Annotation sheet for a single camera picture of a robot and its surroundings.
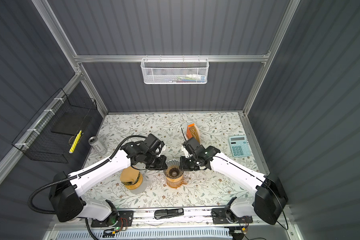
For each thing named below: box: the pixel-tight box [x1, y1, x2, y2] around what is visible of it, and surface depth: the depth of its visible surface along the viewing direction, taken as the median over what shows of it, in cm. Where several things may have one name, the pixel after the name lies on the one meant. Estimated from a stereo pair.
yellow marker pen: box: [68, 130, 83, 154], surface depth 72 cm
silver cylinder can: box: [88, 136, 108, 154], surface depth 90 cm
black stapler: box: [154, 208, 185, 220], surface depth 74 cm
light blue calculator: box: [229, 135, 251, 158], surface depth 101 cm
